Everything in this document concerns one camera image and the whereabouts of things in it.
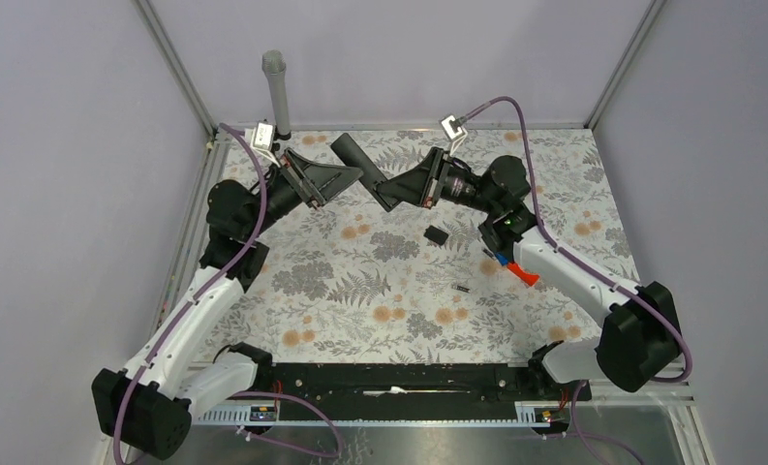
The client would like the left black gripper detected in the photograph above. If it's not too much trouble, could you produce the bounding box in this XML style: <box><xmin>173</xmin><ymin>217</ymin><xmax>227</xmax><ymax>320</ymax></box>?
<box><xmin>245</xmin><ymin>147</ymin><xmax>364</xmax><ymax>239</ymax></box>

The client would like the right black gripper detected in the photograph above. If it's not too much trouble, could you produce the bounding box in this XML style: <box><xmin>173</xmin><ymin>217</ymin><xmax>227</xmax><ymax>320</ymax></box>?
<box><xmin>377</xmin><ymin>147</ymin><xmax>499</xmax><ymax>215</ymax></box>

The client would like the black remote control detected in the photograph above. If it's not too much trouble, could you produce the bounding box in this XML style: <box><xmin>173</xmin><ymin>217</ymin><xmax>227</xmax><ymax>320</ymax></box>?
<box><xmin>330</xmin><ymin>133</ymin><xmax>399</xmax><ymax>212</ymax></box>

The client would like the black remote battery cover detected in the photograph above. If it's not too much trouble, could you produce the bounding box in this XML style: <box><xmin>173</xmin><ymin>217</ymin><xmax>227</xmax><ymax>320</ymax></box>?
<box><xmin>423</xmin><ymin>226</ymin><xmax>449</xmax><ymax>246</ymax></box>

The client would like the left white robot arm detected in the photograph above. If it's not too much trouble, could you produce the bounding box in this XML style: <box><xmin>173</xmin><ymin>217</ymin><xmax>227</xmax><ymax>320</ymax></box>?
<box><xmin>91</xmin><ymin>149</ymin><xmax>363</xmax><ymax>463</ymax></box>

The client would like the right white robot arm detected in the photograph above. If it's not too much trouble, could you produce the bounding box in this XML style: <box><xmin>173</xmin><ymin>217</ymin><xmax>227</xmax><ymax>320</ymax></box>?
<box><xmin>368</xmin><ymin>147</ymin><xmax>692</xmax><ymax>399</ymax></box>

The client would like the floral patterned mat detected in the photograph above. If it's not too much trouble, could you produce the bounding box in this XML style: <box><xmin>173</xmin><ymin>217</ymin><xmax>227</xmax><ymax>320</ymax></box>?
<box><xmin>194</xmin><ymin>130</ymin><xmax>637</xmax><ymax>364</ymax></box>

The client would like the silver microphone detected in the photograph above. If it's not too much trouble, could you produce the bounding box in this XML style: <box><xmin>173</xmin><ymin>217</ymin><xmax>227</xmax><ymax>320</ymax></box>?
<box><xmin>261</xmin><ymin>49</ymin><xmax>292</xmax><ymax>140</ymax></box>

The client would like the blue and orange toy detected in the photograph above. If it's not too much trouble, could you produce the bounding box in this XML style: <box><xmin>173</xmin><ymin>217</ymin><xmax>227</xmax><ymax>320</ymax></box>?
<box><xmin>495</xmin><ymin>254</ymin><xmax>539</xmax><ymax>287</ymax></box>

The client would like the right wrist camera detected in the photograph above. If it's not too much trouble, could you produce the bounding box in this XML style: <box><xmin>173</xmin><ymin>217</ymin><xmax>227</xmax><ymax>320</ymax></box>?
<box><xmin>439</xmin><ymin>114</ymin><xmax>468</xmax><ymax>156</ymax></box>

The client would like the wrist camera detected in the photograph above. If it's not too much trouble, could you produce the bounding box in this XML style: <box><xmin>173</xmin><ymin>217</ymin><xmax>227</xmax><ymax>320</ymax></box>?
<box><xmin>249</xmin><ymin>121</ymin><xmax>279</xmax><ymax>166</ymax></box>
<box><xmin>439</xmin><ymin>114</ymin><xmax>468</xmax><ymax>156</ymax></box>

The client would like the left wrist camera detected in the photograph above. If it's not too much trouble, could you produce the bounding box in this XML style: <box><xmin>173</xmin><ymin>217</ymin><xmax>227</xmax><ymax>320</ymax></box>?
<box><xmin>249</xmin><ymin>121</ymin><xmax>279</xmax><ymax>166</ymax></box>

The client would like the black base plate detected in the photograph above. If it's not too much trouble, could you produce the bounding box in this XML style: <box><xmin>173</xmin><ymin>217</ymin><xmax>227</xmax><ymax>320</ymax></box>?
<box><xmin>234</xmin><ymin>362</ymin><xmax>592</xmax><ymax>418</ymax></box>

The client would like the white slotted cable duct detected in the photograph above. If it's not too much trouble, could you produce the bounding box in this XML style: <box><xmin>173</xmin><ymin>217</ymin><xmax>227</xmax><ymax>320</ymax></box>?
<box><xmin>193</xmin><ymin>402</ymin><xmax>551</xmax><ymax>428</ymax></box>

